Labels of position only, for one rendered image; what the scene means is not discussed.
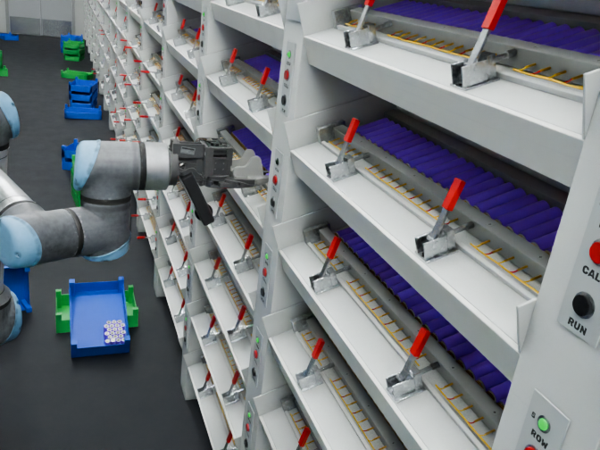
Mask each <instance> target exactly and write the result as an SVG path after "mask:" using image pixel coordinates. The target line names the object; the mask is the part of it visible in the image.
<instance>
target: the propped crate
mask: <svg viewBox="0 0 600 450"><path fill-rule="evenodd" d="M69 297H70V327H71V358H74V357H83V356H93V355H102V354H120V353H129V345H130V335H129V324H128V315H127V306H126V298H125V289H124V277H119V278H118V281H102V282H86V283H75V279H69ZM113 320H116V321H117V320H122V323H124V324H125V331H126V336H124V344H117V345H107V346H105V345H104V325H105V324H106V322H107V321H113Z"/></svg>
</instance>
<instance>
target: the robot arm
mask: <svg viewBox="0 0 600 450"><path fill-rule="evenodd" d="M19 133H20V120H19V115H18V112H17V109H16V107H15V105H14V103H13V100H12V99H11V98H10V97H9V96H8V95H7V94H6V93H4V92H2V91H0V345H2V344H4V343H6V342H9V341H11V340H14V339H15V338H17V337H18V335H19V334H20V332H21V325H22V312H21V306H20V305H19V300H18V298H17V296H16V295H15V294H14V293H13V292H12V291H11V290H10V289H9V288H8V287H7V286H6V285H5V284H4V266H7V267H9V268H11V269H19V268H30V267H33V266H35V265H38V264H42V263H50V262H54V261H58V260H62V259H67V258H72V257H80V256H82V257H83V258H85V259H86V260H89V261H92V262H103V261H112V260H115V259H118V258H120V257H122V256H123V255H125V254H126V253H127V252H128V250H129V240H130V237H131V232H130V201H131V190H166V189H167V188H168V186H176V185H177V182H178V176H179V177H180V179H181V181H182V184H183V186H184V188H185V189H186V191H187V194H188V196H189V198H190V200H191V202H192V204H193V206H194V207H195V216H196V217H197V219H198V220H200V221H201V222H202V223H203V224H204V225H205V226H207V225H209V224H211V223H213V222H214V221H215V219H214V218H213V209H212V207H211V206H210V205H209V204H208V203H206V201H205V198H204V195H203V193H202V191H201V189H200V187H201V186H206V187H208V188H251V187H254V186H260V185H262V184H266V183H268V182H269V175H265V174H266V173H270V172H269V171H264V170H263V165H262V160H261V158H260V157H259V156H255V153H254V150H252V149H246V150H245V152H244V153H243V155H242V156H241V158H240V159H236V160H233V148H232V147H231V146H230V145H229V143H228V142H227V141H226V140H225V138H215V137H200V138H198V139H199V140H197V142H189V141H178V139H177V138H171V141H170V148H169V147H168V145H167V144H166V143H152V142H121V141H101V140H100V139H98V140H97V141H81V142H79V143H78V145H77V148H76V154H75V163H74V176H73V187H74V189H76V190H77V191H80V207H73V208H66V209H59V210H52V211H45V210H44V209H43V208H42V207H41V206H39V205H38V204H37V203H36V202H34V201H32V200H31V199H30V198H29V197H28V196H27V195H26V194H25V193H24V192H23V191H22V190H21V189H20V188H19V187H18V186H17V185H16V184H15V183H14V182H13V181H12V180H11V179H10V178H9V177H8V176H7V160H8V148H9V142H10V138H16V137H18V135H19ZM198 141H199V142H198ZM182 163H183V164H182ZM197 183H198V184H197ZM198 185H199V186H200V187H199V186H198Z"/></svg>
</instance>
